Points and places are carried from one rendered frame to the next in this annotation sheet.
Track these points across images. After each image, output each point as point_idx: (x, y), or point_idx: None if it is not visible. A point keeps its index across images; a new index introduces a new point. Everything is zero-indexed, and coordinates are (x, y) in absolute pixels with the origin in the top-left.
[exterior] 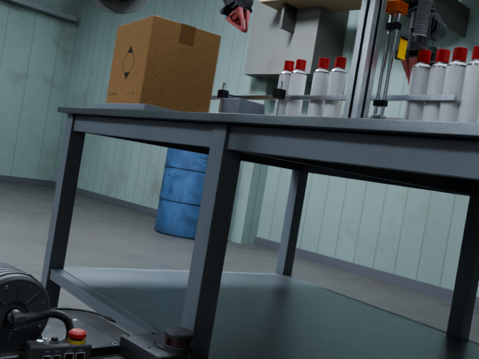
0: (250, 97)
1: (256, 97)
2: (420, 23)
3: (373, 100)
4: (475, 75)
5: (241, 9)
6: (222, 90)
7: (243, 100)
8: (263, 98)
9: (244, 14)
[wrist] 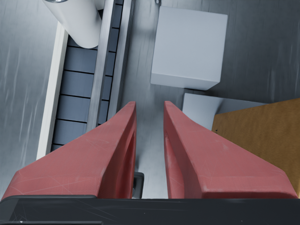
0: (99, 107)
1: (103, 80)
2: None
3: None
4: None
5: (232, 162)
6: (144, 178)
7: (220, 14)
8: (107, 54)
9: (112, 193)
